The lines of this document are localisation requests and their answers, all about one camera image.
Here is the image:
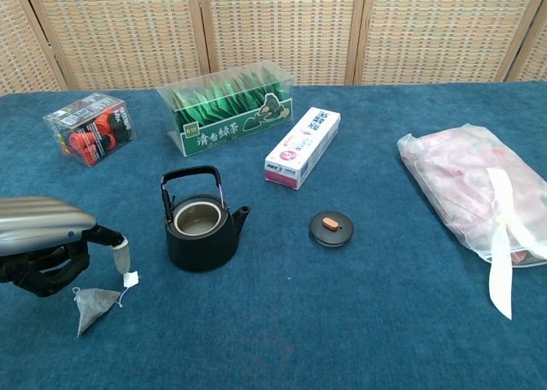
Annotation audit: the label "pink cloth in clear bag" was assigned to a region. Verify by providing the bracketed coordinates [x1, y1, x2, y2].
[396, 122, 547, 321]

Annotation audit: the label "black lid with orange knob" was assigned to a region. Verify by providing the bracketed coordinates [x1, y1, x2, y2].
[309, 210, 355, 250]

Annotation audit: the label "clear box red black capsules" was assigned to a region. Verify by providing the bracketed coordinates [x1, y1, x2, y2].
[42, 91, 138, 168]

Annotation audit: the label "woven rattan folding screen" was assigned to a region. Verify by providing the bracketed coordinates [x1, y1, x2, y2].
[0, 0, 547, 96]

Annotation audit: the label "clear box of green tea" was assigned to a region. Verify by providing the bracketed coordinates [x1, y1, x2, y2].
[156, 59, 295, 158]

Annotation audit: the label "white toothpaste box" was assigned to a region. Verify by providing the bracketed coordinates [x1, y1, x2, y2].
[263, 106, 342, 191]

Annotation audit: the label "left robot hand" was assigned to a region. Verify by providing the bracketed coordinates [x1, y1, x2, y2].
[0, 196, 132, 298]

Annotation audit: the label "black teapot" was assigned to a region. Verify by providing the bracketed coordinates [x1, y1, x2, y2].
[160, 164, 252, 274]

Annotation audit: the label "blue felt table cover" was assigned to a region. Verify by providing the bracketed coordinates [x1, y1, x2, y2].
[0, 80, 547, 390]

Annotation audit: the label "pyramid tea bag with tag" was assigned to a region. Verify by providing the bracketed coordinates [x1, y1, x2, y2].
[71, 270, 140, 339]

